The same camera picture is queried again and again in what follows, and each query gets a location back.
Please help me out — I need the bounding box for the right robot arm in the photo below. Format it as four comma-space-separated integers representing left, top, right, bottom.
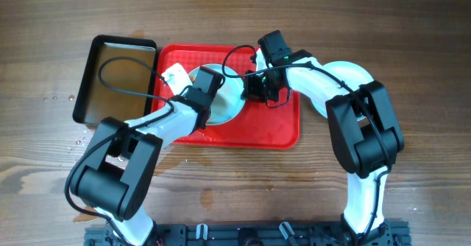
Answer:
244, 53, 405, 245

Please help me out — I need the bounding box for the pale blue plate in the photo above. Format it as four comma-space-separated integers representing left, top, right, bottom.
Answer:
185, 63, 245, 125
311, 61, 374, 118

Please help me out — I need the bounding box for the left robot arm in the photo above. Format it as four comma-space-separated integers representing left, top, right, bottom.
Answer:
64, 66, 225, 245

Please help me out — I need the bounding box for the red plastic tray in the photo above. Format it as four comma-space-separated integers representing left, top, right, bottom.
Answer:
156, 43, 300, 150

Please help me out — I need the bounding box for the black water tray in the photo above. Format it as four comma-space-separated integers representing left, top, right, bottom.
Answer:
72, 35, 158, 126

